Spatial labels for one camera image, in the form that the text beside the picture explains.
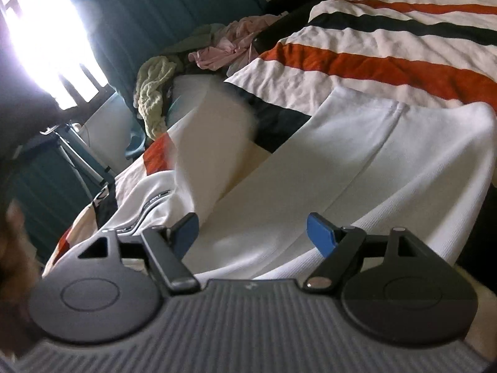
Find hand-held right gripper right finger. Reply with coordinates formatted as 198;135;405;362
304;212;426;293

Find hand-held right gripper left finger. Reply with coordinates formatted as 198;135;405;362
75;212;201;294

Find white pants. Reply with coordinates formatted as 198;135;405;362
95;80;497;281

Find person's left forearm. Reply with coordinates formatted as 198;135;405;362
0;198;43;358

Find dark clothes pile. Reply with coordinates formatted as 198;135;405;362
160;22;220;57

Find bright window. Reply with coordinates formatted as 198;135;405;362
0;0;112;113

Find silver tripod stand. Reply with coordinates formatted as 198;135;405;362
41;122;114;188

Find blue curtain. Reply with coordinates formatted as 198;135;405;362
11;145;99;251
83;0;268;99

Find blue cloth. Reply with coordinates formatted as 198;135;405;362
124;129;147;161

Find cream knitted blanket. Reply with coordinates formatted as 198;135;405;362
133;56;178;141

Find pink garment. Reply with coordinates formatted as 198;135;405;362
188;14;291;72

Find striped blanket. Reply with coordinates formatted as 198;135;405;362
42;0;497;276

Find dark pillow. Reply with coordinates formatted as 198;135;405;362
252;0;335;49

